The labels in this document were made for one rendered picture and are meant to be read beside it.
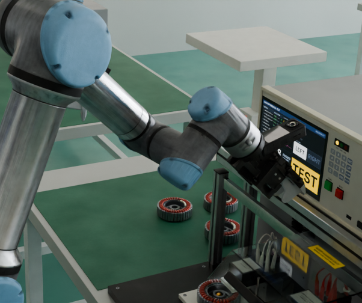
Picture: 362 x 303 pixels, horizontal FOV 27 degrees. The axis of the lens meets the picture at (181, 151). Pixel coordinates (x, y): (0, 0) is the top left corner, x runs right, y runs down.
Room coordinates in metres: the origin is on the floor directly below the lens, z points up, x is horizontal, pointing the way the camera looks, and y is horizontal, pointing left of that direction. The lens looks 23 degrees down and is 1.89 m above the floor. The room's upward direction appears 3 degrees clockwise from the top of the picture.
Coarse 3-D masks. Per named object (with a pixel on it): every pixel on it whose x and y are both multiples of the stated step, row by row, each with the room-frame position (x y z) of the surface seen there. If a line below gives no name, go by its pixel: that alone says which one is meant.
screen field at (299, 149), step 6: (294, 144) 1.61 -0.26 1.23; (300, 144) 1.59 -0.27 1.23; (294, 150) 1.61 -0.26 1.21; (300, 150) 1.59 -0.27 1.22; (306, 150) 1.57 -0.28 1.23; (300, 156) 1.59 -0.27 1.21; (306, 156) 1.57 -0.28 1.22; (312, 156) 1.55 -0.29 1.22; (318, 156) 1.53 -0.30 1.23; (312, 162) 1.55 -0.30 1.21; (318, 162) 1.53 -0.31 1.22; (318, 168) 1.53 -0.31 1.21
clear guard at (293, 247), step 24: (288, 240) 1.45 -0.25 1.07; (312, 240) 1.45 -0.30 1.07; (240, 264) 1.35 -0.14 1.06; (264, 264) 1.34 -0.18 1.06; (288, 264) 1.35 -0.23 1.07; (312, 264) 1.35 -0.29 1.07; (264, 288) 1.27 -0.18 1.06; (288, 288) 1.26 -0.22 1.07; (312, 288) 1.26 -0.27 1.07; (336, 288) 1.27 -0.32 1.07; (360, 288) 1.27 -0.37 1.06
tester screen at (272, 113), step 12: (264, 108) 1.73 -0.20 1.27; (276, 108) 1.68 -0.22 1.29; (264, 120) 1.72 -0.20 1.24; (276, 120) 1.68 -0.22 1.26; (300, 120) 1.60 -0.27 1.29; (312, 132) 1.56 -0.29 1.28; (288, 144) 1.63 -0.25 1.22; (312, 144) 1.56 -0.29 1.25; (324, 144) 1.52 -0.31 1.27; (288, 156) 1.63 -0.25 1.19; (312, 168) 1.55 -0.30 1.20; (312, 192) 1.54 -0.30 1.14
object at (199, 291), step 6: (204, 282) 1.65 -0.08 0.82; (210, 282) 1.64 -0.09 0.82; (198, 288) 1.62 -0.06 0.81; (204, 288) 1.62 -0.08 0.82; (210, 288) 1.63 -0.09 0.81; (216, 288) 1.64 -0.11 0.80; (198, 294) 1.59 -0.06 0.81; (204, 294) 1.59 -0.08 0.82; (210, 294) 1.63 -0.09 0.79; (222, 294) 1.61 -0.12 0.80; (198, 300) 1.59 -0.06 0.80; (204, 300) 1.57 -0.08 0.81; (210, 300) 1.56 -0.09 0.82; (216, 300) 1.57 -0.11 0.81; (222, 300) 1.57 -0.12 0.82; (228, 300) 1.57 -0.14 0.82
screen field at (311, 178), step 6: (294, 162) 1.60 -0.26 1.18; (300, 162) 1.58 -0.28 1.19; (294, 168) 1.60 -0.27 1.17; (300, 168) 1.58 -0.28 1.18; (306, 168) 1.56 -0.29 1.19; (300, 174) 1.58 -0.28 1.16; (306, 174) 1.56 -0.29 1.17; (312, 174) 1.54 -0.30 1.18; (318, 174) 1.53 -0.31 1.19; (306, 180) 1.56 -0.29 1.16; (312, 180) 1.54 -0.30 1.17; (318, 180) 1.52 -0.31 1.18; (306, 186) 1.56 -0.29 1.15; (312, 186) 1.54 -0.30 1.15
